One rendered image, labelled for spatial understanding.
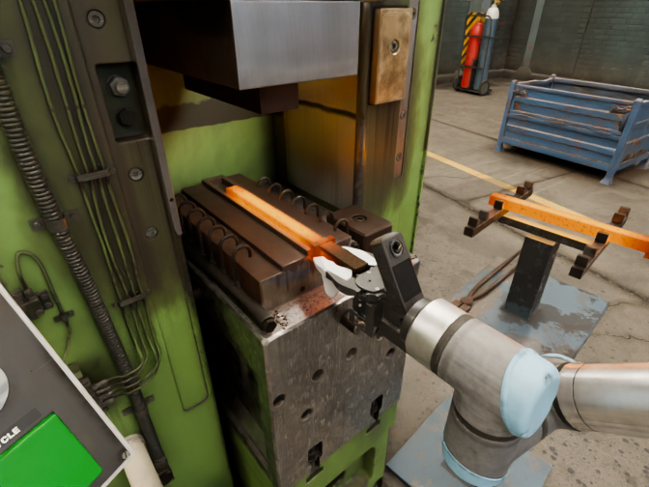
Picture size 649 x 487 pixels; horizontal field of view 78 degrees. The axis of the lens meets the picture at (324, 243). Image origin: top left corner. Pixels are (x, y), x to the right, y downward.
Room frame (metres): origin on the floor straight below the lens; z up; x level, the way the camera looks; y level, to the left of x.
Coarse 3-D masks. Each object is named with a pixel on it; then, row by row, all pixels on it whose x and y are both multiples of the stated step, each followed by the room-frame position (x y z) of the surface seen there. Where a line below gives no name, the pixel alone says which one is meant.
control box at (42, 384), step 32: (0, 288) 0.29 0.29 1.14; (0, 320) 0.27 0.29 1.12; (0, 352) 0.25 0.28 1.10; (32, 352) 0.26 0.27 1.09; (0, 384) 0.23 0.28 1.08; (32, 384) 0.24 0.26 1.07; (64, 384) 0.25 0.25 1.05; (0, 416) 0.21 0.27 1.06; (32, 416) 0.22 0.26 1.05; (64, 416) 0.24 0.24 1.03; (96, 416) 0.25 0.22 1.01; (0, 448) 0.20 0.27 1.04; (96, 448) 0.23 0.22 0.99; (128, 448) 0.24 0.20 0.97; (96, 480) 0.21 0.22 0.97
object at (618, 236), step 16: (496, 192) 0.87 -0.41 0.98; (512, 208) 0.82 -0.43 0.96; (528, 208) 0.79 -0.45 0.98; (544, 208) 0.79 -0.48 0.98; (560, 224) 0.74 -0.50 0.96; (576, 224) 0.72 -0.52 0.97; (592, 224) 0.71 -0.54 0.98; (608, 240) 0.68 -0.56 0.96; (624, 240) 0.66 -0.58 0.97; (640, 240) 0.65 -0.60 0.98
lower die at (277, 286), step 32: (192, 192) 0.84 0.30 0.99; (224, 192) 0.82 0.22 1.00; (256, 192) 0.84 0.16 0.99; (192, 224) 0.71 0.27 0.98; (224, 224) 0.70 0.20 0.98; (256, 224) 0.69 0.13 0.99; (320, 224) 0.69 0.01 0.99; (224, 256) 0.61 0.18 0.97; (256, 256) 0.59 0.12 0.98; (288, 256) 0.57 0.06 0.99; (256, 288) 0.52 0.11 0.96; (288, 288) 0.55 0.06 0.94
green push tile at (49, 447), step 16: (48, 416) 0.23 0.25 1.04; (32, 432) 0.21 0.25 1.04; (48, 432) 0.22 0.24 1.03; (64, 432) 0.22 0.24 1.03; (16, 448) 0.20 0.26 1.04; (32, 448) 0.20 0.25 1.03; (48, 448) 0.21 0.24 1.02; (64, 448) 0.21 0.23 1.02; (80, 448) 0.22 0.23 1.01; (0, 464) 0.19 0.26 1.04; (16, 464) 0.19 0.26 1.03; (32, 464) 0.19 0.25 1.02; (48, 464) 0.20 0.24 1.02; (64, 464) 0.20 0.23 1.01; (80, 464) 0.21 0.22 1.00; (96, 464) 0.22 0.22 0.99; (0, 480) 0.18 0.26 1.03; (16, 480) 0.18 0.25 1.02; (32, 480) 0.19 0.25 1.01; (48, 480) 0.19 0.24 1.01; (64, 480) 0.19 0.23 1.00; (80, 480) 0.20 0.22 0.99
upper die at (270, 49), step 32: (224, 0) 0.53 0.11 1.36; (256, 0) 0.54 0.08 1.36; (288, 0) 0.57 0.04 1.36; (160, 32) 0.69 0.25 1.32; (192, 32) 0.60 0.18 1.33; (224, 32) 0.53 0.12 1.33; (256, 32) 0.53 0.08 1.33; (288, 32) 0.56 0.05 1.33; (320, 32) 0.60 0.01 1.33; (352, 32) 0.63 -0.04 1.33; (160, 64) 0.72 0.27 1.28; (192, 64) 0.61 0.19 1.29; (224, 64) 0.54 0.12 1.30; (256, 64) 0.53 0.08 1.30; (288, 64) 0.56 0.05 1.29; (320, 64) 0.59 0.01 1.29; (352, 64) 0.63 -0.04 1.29
